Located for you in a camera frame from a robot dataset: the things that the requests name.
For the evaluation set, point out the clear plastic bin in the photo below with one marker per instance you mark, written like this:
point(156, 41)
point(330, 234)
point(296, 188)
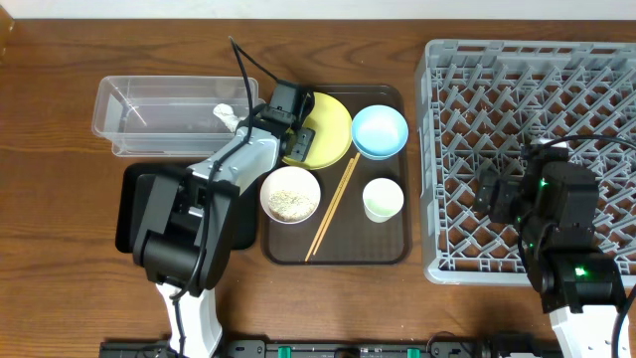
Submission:
point(168, 116)

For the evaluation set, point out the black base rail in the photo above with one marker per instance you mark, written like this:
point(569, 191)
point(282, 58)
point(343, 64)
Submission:
point(443, 344)

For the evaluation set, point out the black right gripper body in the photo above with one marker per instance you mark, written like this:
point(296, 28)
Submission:
point(486, 186)

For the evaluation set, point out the grey dishwasher rack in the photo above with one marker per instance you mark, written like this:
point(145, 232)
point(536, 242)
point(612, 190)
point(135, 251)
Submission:
point(478, 103)

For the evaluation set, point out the yellow plate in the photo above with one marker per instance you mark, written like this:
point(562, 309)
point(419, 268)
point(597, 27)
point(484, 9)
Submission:
point(332, 123)

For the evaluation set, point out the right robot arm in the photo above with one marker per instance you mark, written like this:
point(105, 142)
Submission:
point(552, 207)

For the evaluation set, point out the white bowl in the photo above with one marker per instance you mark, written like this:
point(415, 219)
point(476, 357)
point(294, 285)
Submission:
point(290, 195)

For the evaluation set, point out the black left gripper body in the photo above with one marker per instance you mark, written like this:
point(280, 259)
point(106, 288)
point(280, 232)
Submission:
point(302, 142)

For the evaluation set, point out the dark brown serving tray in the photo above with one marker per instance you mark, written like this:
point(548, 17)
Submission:
point(351, 238)

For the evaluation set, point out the black tray bin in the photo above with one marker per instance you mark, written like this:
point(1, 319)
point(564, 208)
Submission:
point(138, 180)

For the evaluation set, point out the crumpled white napkin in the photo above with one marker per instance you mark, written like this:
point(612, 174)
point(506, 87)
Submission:
point(227, 116)

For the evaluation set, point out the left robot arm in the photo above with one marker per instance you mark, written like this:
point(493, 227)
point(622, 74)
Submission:
point(184, 235)

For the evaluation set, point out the light blue bowl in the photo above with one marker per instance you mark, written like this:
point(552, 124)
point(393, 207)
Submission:
point(379, 131)

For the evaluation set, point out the wooden chopstick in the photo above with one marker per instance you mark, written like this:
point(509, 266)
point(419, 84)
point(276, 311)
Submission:
point(337, 206)
point(330, 209)

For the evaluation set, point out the pale green cup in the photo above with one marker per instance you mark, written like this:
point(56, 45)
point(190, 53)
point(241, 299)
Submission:
point(383, 198)

